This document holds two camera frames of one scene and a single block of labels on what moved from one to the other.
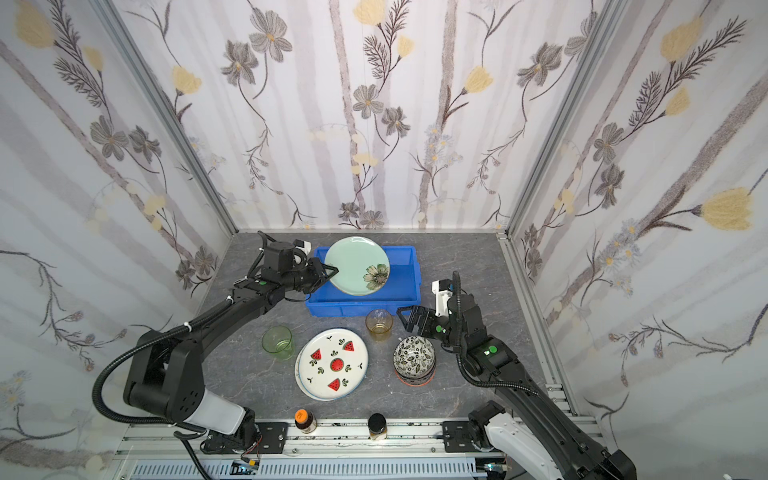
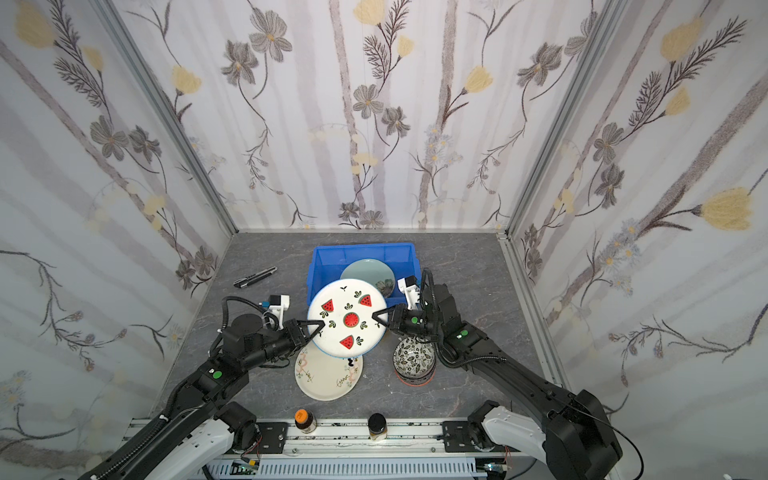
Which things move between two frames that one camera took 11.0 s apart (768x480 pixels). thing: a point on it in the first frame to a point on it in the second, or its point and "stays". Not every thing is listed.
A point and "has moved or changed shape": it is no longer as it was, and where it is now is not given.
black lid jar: (377, 426) stays
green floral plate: (363, 265) has moved or changed shape
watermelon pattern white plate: (331, 364) to (346, 307)
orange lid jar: (305, 421) stays
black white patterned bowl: (414, 358) stays
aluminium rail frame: (378, 450) stays
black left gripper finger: (334, 271) to (308, 339)
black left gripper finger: (316, 264) to (320, 325)
